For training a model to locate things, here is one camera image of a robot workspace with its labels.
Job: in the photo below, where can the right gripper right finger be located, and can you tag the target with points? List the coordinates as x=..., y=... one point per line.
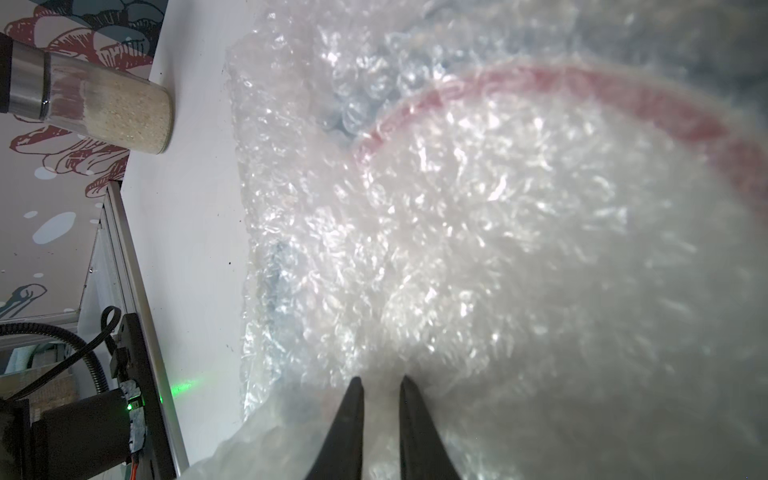
x=422, y=453

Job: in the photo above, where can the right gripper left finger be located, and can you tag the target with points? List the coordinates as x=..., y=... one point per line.
x=341, y=455

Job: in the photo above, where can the white plate dark rim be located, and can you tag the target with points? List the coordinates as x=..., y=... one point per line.
x=543, y=212

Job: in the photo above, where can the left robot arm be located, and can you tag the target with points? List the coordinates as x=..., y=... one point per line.
x=79, y=440

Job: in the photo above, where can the shaker jar black lid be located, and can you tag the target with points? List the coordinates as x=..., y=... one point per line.
x=84, y=98

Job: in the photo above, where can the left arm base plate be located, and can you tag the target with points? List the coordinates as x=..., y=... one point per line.
x=150, y=450

